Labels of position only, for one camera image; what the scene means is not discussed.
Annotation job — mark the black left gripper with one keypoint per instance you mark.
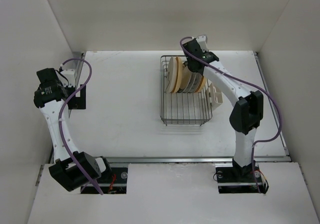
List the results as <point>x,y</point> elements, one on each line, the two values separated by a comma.
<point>77,102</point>

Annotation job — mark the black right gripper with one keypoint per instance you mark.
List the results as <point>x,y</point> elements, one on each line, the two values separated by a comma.
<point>205,52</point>

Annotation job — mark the aluminium right rail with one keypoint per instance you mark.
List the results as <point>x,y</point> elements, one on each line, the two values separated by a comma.
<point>272,105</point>

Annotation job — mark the aluminium front rail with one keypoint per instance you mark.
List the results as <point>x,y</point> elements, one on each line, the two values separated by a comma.
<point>171,160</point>

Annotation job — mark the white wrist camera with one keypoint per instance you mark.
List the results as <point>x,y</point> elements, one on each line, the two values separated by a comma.
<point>67,77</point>
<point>202,41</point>

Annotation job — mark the orange yellow plate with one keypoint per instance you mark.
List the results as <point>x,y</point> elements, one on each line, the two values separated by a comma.
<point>201,84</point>

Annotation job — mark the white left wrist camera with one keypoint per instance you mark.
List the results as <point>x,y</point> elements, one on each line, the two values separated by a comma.
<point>67,77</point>

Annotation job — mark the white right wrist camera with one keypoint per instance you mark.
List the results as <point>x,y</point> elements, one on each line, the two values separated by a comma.
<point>202,41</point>

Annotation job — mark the white plastic cutlery holder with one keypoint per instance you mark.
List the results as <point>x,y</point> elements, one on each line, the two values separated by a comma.
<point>214,96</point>

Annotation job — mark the tan yellow plate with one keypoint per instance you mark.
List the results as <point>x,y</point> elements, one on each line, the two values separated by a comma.
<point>179,74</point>

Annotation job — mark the white blue-rimmed plate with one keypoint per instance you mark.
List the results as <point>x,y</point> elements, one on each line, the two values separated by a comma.
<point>191,82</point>

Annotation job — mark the white black-patterned plate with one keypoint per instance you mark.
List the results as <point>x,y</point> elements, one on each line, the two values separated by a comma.
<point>196,82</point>

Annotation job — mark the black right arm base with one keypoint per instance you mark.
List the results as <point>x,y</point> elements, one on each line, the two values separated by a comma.
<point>229,183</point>

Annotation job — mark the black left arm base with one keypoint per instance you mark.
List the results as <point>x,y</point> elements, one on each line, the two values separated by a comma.
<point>116,182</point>

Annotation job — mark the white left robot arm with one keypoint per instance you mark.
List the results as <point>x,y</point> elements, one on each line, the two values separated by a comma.
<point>72,168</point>

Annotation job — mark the metal wire dish rack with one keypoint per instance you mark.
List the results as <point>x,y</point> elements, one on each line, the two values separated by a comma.
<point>182,108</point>

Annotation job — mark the cream white plate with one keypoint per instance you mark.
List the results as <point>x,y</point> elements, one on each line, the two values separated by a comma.
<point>172,73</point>

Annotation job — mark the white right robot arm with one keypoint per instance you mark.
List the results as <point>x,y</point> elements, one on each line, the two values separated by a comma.
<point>248,105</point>

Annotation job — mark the beige plate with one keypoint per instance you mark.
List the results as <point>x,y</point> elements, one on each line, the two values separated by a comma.
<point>186,75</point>

